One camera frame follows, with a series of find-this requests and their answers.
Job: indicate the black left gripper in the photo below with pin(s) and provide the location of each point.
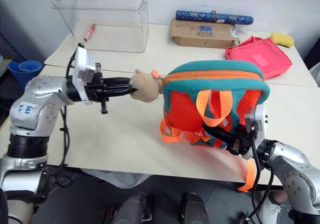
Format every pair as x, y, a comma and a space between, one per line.
96, 90

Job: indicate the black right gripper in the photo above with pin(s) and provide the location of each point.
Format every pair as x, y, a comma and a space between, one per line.
241, 141

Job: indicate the beige plush pendant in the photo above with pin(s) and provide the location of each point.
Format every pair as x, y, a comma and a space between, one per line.
146, 87

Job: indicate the orange and teal backpack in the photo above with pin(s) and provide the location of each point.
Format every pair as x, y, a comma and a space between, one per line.
185, 104

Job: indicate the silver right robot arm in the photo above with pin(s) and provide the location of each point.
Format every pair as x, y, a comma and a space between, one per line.
295, 159

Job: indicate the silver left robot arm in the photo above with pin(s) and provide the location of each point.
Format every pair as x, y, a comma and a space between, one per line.
40, 89

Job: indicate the clear plastic box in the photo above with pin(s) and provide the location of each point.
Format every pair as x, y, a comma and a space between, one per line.
145, 14

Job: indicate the brown cardboard box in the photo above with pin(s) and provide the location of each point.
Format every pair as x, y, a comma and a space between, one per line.
200, 37

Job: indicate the small pink zipper charm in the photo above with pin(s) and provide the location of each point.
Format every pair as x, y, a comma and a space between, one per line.
155, 74

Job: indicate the red pen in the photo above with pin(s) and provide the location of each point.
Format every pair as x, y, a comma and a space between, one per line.
90, 32

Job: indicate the dark rounded shape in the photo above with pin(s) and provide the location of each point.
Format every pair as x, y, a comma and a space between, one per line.
195, 209
135, 209

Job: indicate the pink fabric bag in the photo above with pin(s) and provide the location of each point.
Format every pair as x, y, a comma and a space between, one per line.
250, 55

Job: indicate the white sneaker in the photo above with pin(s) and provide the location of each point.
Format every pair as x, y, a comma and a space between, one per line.
272, 209

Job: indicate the white plastic bag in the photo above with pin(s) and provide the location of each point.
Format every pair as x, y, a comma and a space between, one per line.
117, 179

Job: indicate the blue rolled mat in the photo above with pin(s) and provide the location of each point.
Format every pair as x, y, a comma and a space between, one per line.
22, 72

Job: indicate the blue patterned roll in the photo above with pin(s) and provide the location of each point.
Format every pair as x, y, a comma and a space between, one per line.
200, 15

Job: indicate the yellow sponge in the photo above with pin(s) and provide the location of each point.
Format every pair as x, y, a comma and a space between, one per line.
282, 39

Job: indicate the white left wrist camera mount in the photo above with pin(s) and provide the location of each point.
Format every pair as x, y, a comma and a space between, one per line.
83, 57

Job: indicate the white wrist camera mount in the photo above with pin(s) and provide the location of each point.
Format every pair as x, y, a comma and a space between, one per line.
261, 119
83, 57

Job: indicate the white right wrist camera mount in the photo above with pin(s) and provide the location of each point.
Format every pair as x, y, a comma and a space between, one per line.
261, 119

